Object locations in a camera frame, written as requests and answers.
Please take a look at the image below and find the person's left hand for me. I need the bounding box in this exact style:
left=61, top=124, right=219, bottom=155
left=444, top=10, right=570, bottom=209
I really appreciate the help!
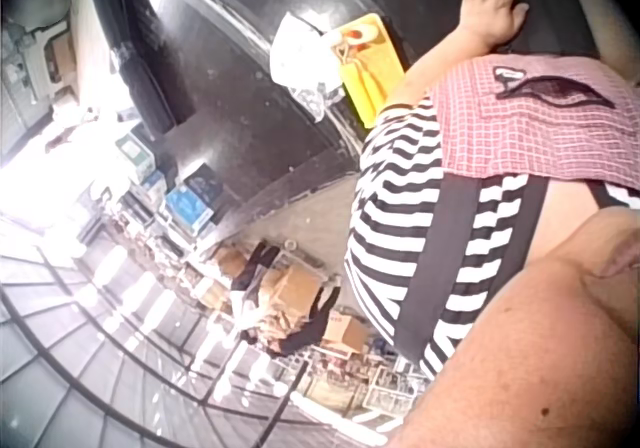
left=457, top=0, right=531, bottom=45

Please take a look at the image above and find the black flat mat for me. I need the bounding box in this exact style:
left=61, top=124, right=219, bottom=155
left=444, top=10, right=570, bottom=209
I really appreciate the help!
left=444, top=0, right=604, bottom=60

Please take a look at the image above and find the red white item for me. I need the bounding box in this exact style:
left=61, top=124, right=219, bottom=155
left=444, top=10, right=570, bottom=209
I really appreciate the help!
left=344, top=23, right=379, bottom=50

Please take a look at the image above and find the yellow plastic tray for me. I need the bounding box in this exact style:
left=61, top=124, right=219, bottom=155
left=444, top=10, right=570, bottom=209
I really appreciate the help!
left=329, top=11, right=406, bottom=130

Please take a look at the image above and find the white crumpled plastic bag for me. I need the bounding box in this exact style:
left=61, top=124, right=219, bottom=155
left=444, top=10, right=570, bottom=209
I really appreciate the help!
left=268, top=11, right=347, bottom=122

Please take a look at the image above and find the large brown cardboard box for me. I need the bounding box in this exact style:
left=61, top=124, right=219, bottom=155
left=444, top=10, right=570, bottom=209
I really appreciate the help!
left=259, top=263, right=322, bottom=315

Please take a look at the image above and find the small brown cardboard box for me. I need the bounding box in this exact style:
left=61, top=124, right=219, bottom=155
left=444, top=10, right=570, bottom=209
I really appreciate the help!
left=322, top=311, right=370, bottom=355

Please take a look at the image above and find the shelf with blue boxes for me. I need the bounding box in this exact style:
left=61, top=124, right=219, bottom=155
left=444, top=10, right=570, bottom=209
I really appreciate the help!
left=113, top=117, right=227, bottom=242

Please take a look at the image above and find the display rack of goods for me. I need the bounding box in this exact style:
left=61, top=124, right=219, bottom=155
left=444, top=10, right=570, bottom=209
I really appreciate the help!
left=293, top=345, right=432, bottom=430

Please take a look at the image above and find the cluttered grey rack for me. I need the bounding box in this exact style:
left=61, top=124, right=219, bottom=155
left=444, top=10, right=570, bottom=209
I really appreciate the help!
left=0, top=17, right=77, bottom=115

